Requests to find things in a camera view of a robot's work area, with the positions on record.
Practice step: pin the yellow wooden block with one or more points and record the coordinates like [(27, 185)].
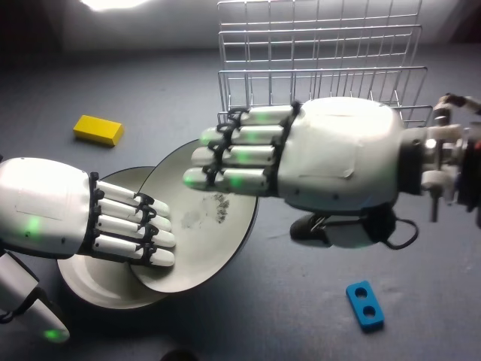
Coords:
[(95, 129)]

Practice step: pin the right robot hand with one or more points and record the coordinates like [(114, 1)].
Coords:
[(338, 150)]

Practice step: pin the smudged white plate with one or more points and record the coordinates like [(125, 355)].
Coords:
[(210, 240)]

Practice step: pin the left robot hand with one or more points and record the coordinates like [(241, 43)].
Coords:
[(45, 203)]

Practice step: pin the brown round sandwich cookie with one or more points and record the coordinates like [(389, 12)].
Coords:
[(178, 356)]

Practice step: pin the white plate with print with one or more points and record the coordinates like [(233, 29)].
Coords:
[(97, 278)]

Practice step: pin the blue block with two holes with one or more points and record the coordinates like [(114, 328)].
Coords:
[(366, 319)]

